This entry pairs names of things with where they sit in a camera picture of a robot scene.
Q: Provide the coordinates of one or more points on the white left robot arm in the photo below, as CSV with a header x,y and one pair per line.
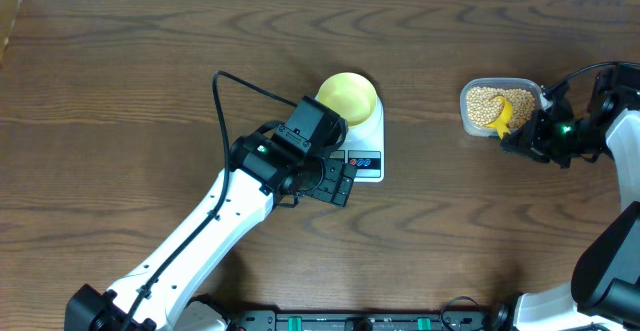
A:
x,y
279,159

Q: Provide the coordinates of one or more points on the white digital kitchen scale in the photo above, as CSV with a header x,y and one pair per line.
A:
x,y
364,146

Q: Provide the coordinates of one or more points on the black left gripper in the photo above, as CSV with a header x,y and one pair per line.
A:
x,y
336,182

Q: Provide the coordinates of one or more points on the yellow bowl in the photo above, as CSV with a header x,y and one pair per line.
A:
x,y
350,95

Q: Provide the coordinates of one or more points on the clear container of soybeans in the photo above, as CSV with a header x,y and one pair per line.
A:
x,y
478,107

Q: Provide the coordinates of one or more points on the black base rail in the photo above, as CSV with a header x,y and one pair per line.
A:
x,y
459,314

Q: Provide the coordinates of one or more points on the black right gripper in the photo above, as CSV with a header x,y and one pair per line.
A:
x,y
530,140

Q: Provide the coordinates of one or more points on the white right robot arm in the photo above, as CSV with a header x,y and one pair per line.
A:
x,y
603,292

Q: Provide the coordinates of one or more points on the yellow plastic scoop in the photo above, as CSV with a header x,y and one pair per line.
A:
x,y
501,122

